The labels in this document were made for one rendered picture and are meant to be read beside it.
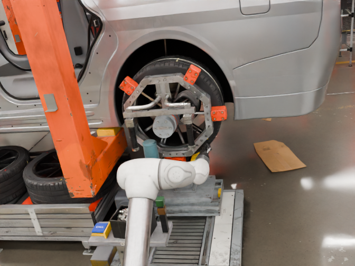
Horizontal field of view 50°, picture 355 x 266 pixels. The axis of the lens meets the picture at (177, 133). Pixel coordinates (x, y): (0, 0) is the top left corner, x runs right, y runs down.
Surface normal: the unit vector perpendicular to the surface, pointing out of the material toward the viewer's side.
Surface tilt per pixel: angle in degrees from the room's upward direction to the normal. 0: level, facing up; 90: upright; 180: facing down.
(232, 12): 90
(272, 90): 90
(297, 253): 0
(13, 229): 90
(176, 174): 62
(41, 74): 90
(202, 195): 0
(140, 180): 49
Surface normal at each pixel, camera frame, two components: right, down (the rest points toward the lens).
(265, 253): -0.14, -0.90
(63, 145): -0.18, 0.43
